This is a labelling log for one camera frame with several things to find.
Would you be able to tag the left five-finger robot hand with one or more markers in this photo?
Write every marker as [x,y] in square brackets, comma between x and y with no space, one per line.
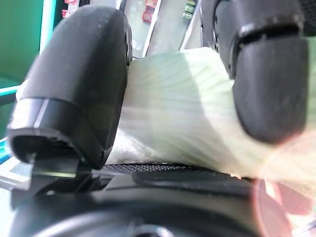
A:
[79,74]

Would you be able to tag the green napa cabbage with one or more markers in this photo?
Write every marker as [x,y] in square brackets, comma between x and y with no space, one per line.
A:
[177,103]

